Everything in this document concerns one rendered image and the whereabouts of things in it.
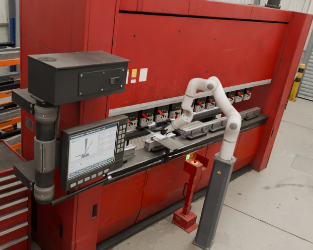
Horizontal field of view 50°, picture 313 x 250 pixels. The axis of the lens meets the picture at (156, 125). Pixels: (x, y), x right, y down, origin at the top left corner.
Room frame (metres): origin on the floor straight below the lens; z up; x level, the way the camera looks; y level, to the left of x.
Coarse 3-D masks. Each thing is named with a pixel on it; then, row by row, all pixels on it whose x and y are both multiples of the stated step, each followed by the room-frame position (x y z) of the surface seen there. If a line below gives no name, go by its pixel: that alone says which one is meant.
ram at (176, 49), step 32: (128, 32) 2.56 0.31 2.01; (160, 32) 2.82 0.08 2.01; (192, 32) 3.14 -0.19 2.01; (224, 32) 3.53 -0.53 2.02; (256, 32) 4.04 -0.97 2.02; (128, 64) 2.59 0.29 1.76; (160, 64) 2.87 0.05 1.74; (192, 64) 3.21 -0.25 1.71; (224, 64) 3.63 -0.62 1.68; (256, 64) 4.19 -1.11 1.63; (128, 96) 2.62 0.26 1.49; (160, 96) 2.92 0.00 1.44
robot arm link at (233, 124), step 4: (232, 116) 2.74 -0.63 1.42; (236, 116) 2.74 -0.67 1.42; (228, 120) 2.70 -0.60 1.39; (232, 120) 2.66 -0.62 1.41; (236, 120) 2.66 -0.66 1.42; (240, 120) 2.72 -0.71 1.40; (228, 124) 2.66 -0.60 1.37; (232, 124) 2.64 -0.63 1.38; (236, 124) 2.64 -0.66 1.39; (240, 124) 2.67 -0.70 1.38; (228, 128) 2.66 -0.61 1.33; (232, 128) 2.64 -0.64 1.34; (236, 128) 2.63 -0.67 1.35; (228, 132) 2.69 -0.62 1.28; (232, 132) 2.67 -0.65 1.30; (236, 132) 2.66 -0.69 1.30; (224, 136) 2.74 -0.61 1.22; (228, 136) 2.70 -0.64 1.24; (232, 136) 2.69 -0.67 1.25; (236, 136) 2.71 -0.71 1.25; (228, 140) 2.70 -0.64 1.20; (232, 140) 2.70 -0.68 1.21
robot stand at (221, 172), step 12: (216, 168) 2.70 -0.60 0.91; (228, 168) 2.66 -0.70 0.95; (216, 180) 2.69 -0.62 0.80; (228, 180) 2.71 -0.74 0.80; (216, 192) 2.67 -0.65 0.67; (204, 204) 2.72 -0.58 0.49; (216, 204) 2.66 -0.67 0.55; (204, 216) 2.70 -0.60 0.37; (216, 216) 2.67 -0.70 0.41; (204, 228) 2.69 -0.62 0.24; (216, 228) 2.75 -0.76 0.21; (204, 240) 2.67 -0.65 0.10
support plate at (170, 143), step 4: (156, 140) 2.90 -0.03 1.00; (160, 140) 2.91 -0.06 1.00; (164, 140) 2.93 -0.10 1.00; (168, 140) 2.94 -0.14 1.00; (172, 140) 2.96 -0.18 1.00; (164, 144) 2.84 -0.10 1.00; (168, 144) 2.85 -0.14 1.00; (172, 144) 2.87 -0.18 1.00; (176, 144) 2.88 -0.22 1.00; (180, 144) 2.90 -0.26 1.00; (168, 148) 2.79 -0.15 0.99; (172, 148) 2.78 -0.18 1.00; (176, 148) 2.81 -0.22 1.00
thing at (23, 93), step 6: (12, 90) 1.78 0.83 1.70; (18, 90) 1.79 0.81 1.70; (24, 90) 1.80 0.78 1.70; (12, 96) 1.78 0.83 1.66; (18, 96) 1.73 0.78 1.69; (24, 96) 1.71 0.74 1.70; (18, 102) 1.73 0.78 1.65; (24, 102) 1.68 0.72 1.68; (30, 102) 1.64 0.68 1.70; (24, 108) 1.68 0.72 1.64; (30, 108) 1.64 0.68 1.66
